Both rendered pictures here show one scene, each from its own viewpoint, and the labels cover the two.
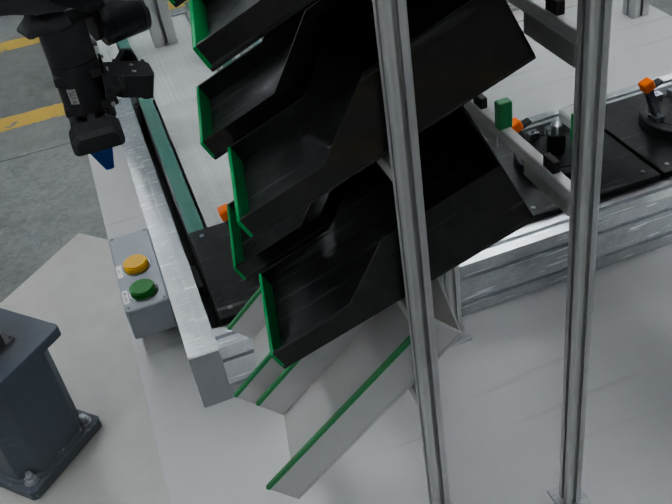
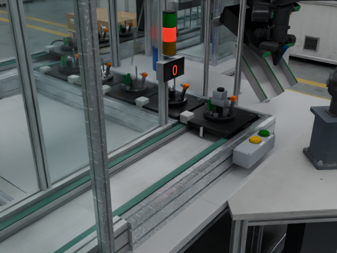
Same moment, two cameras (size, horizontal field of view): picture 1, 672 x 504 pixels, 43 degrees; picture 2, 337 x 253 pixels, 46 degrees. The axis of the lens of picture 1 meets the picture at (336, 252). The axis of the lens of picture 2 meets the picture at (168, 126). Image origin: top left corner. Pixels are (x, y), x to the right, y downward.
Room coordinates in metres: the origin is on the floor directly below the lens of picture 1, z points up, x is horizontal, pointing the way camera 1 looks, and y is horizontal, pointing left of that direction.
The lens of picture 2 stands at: (2.19, 1.17, 1.67)
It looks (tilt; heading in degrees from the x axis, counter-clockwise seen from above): 26 degrees down; 233
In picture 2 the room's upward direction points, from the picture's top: straight up
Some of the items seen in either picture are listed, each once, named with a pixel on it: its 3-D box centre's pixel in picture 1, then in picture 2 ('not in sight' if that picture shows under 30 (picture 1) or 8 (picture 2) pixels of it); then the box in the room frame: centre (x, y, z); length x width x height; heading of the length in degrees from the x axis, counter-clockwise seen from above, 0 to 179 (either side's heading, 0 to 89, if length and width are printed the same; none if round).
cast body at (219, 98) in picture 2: not in sight; (218, 95); (1.10, 0.08, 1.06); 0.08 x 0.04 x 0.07; 104
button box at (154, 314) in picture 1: (141, 280); (254, 147); (1.13, 0.32, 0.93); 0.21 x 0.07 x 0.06; 13
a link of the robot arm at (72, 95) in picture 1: (83, 89); (279, 34); (1.00, 0.27, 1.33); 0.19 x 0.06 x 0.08; 13
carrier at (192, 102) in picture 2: not in sight; (172, 92); (1.15, -0.16, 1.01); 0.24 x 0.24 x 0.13; 13
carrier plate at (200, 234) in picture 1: (276, 254); (219, 118); (1.09, 0.09, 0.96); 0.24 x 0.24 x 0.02; 13
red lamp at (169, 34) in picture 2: not in sight; (169, 33); (1.31, 0.02, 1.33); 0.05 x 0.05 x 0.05
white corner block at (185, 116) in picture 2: not in sight; (186, 117); (1.21, 0.02, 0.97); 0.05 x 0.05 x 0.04; 13
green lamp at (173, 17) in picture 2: not in sight; (169, 19); (1.31, 0.02, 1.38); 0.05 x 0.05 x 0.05
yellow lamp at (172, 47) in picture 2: not in sight; (169, 47); (1.31, 0.02, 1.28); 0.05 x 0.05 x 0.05
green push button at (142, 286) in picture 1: (143, 290); (264, 133); (1.06, 0.31, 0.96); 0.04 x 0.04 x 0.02
